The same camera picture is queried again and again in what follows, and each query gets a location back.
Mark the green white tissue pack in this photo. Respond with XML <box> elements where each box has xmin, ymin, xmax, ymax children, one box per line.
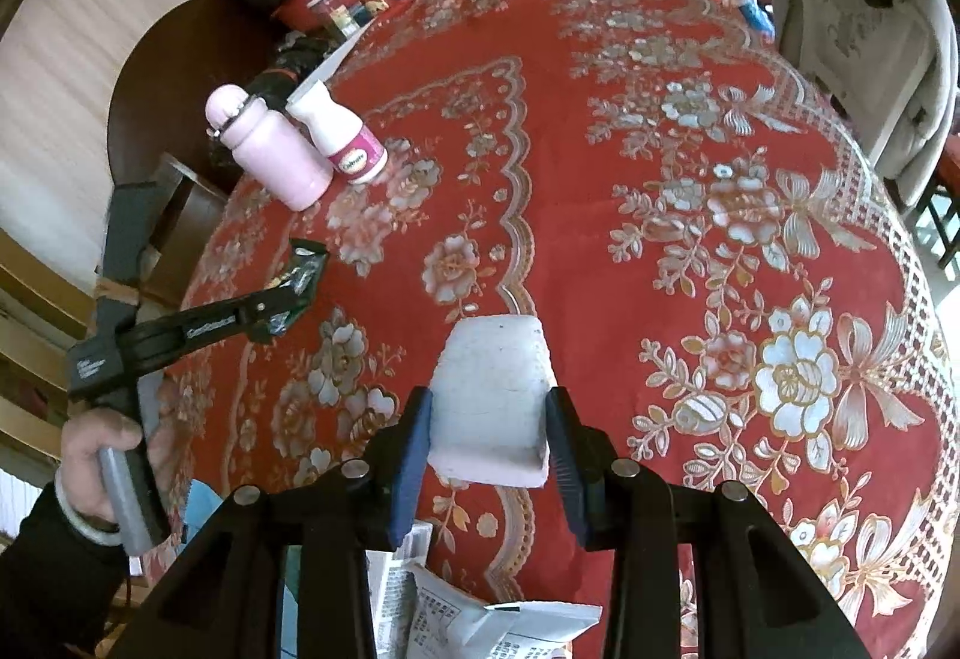
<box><xmin>409</xmin><ymin>565</ymin><xmax>605</xmax><ymax>659</ymax></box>

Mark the pink thermos bottle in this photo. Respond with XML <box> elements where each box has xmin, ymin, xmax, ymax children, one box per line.
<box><xmin>205</xmin><ymin>85</ymin><xmax>333</xmax><ymax>212</ymax></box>

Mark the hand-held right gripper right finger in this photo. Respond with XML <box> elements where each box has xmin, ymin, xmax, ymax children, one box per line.
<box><xmin>544</xmin><ymin>387</ymin><xmax>875</xmax><ymax>659</ymax></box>

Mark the white pink foam block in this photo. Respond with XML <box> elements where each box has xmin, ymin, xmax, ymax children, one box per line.
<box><xmin>426</xmin><ymin>315</ymin><xmax>560</xmax><ymax>489</ymax></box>

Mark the white pill bottle pink label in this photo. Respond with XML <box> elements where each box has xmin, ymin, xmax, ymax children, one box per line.
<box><xmin>286</xmin><ymin>81</ymin><xmax>389</xmax><ymax>186</ymax></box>

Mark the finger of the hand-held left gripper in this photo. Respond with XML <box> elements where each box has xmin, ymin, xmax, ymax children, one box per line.
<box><xmin>180</xmin><ymin>287</ymin><xmax>301</xmax><ymax>360</ymax></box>

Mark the light wooden chair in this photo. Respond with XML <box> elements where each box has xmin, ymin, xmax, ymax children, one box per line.
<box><xmin>146</xmin><ymin>152</ymin><xmax>230</xmax><ymax>307</ymax></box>

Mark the person's left hand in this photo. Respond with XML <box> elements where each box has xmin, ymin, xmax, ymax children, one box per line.
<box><xmin>58</xmin><ymin>408</ymin><xmax>145</xmax><ymax>529</ymax></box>

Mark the white bracelet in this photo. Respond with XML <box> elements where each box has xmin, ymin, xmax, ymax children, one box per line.
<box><xmin>54</xmin><ymin>475</ymin><xmax>125</xmax><ymax>544</ymax></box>

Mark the white chair with jacket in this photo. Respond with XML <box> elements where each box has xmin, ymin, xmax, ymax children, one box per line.
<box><xmin>766</xmin><ymin>0</ymin><xmax>960</xmax><ymax>210</ymax></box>

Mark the white blue medicine box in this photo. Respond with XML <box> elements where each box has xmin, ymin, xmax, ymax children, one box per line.
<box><xmin>365</xmin><ymin>528</ymin><xmax>431</xmax><ymax>659</ymax></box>

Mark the person's left forearm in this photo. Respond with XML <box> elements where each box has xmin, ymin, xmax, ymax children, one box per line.
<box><xmin>0</xmin><ymin>479</ymin><xmax>132</xmax><ymax>659</ymax></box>

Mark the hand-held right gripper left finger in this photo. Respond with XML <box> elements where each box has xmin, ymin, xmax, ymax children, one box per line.
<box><xmin>105</xmin><ymin>387</ymin><xmax>436</xmax><ymax>659</ymax></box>

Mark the black plastic bag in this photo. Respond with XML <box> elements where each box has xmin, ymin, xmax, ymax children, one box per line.
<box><xmin>255</xmin><ymin>32</ymin><xmax>331</xmax><ymax>99</ymax></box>

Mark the red floral tablecloth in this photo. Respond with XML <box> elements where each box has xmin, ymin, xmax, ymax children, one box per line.
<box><xmin>142</xmin><ymin>0</ymin><xmax>953</xmax><ymax>659</ymax></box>

